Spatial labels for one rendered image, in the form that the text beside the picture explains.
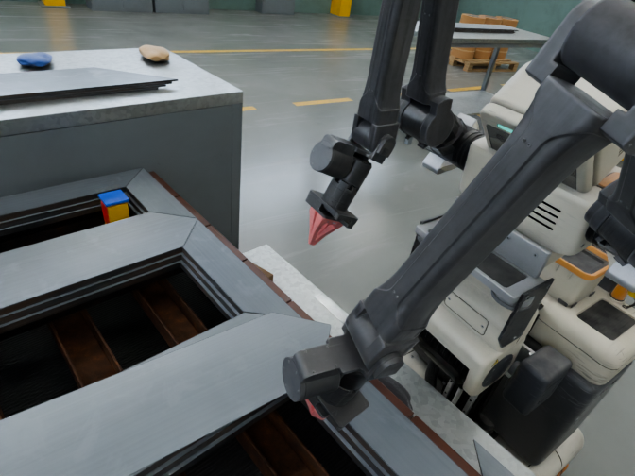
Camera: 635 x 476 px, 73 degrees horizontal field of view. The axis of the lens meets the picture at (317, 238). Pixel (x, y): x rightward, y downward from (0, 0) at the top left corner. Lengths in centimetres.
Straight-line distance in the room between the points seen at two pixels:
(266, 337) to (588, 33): 70
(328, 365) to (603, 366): 85
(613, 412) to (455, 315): 138
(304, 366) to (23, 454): 44
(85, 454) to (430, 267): 56
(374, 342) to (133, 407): 43
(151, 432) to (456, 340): 67
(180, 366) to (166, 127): 86
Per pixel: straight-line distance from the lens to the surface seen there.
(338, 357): 57
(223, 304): 97
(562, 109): 40
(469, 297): 106
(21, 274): 109
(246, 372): 82
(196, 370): 83
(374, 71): 81
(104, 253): 110
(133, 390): 82
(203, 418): 77
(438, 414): 108
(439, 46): 87
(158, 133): 147
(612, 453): 223
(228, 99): 155
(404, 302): 49
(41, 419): 83
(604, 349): 126
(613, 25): 40
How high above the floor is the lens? 152
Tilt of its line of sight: 35 degrees down
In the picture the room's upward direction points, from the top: 9 degrees clockwise
